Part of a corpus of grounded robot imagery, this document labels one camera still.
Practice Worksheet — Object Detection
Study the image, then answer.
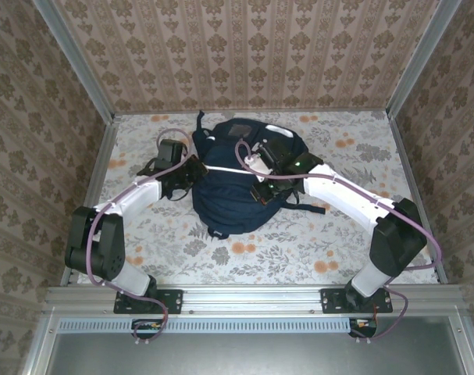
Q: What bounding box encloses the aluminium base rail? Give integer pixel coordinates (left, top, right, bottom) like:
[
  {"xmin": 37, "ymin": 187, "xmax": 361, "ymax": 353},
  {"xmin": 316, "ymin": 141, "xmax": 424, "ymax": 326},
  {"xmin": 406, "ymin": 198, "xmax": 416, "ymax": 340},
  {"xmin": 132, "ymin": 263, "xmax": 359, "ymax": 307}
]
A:
[{"xmin": 41, "ymin": 284, "xmax": 472, "ymax": 318}]

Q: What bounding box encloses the aluminium side rail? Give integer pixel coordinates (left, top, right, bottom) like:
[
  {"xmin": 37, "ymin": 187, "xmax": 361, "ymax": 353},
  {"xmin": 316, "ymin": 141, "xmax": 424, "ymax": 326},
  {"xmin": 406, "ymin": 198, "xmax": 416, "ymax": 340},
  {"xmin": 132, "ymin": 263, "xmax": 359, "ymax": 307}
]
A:
[
  {"xmin": 59, "ymin": 115, "xmax": 121, "ymax": 287},
  {"xmin": 387, "ymin": 115, "xmax": 451, "ymax": 286}
]

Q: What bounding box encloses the aluminium frame post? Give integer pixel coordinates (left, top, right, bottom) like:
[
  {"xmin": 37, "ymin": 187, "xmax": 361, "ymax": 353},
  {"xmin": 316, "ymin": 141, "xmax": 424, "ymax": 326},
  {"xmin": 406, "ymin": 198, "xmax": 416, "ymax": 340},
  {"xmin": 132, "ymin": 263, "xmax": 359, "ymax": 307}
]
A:
[
  {"xmin": 32, "ymin": 0, "xmax": 119, "ymax": 123},
  {"xmin": 385, "ymin": 0, "xmax": 463, "ymax": 120}
]

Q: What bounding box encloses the black base connector housing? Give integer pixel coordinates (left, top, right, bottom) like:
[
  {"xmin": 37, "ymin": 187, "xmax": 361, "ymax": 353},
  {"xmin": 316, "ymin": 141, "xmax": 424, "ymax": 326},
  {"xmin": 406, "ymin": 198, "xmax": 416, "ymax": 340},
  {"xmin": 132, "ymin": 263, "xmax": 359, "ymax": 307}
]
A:
[
  {"xmin": 348, "ymin": 318, "xmax": 378, "ymax": 339},
  {"xmin": 131, "ymin": 318, "xmax": 163, "ymax": 340}
]

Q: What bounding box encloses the grey metal sheet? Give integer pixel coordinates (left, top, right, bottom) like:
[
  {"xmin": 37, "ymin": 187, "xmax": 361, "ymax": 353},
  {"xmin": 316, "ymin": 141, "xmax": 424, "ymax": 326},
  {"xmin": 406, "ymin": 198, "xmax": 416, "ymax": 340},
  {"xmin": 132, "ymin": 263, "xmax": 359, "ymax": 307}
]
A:
[{"xmin": 21, "ymin": 316, "xmax": 474, "ymax": 375}]

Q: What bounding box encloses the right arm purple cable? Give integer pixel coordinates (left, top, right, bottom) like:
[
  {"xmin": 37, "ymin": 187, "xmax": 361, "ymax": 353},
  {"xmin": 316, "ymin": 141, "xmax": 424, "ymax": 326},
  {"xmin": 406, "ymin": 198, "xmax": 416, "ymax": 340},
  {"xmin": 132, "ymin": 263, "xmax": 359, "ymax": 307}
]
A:
[{"xmin": 235, "ymin": 140, "xmax": 444, "ymax": 345}]

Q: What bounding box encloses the navy blue backpack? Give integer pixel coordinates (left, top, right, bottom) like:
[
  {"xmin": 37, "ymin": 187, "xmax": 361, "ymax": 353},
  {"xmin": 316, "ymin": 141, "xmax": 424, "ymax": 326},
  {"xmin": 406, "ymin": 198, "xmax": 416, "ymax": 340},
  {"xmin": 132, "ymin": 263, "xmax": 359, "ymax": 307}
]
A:
[{"xmin": 191, "ymin": 110, "xmax": 326, "ymax": 240}]

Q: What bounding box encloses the slotted grey cable duct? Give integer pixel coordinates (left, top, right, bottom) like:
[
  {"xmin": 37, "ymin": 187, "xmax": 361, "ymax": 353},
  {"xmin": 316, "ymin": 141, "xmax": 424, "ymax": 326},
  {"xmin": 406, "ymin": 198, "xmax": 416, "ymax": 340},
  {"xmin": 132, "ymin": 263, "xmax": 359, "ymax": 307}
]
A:
[{"xmin": 59, "ymin": 316, "xmax": 357, "ymax": 334}]

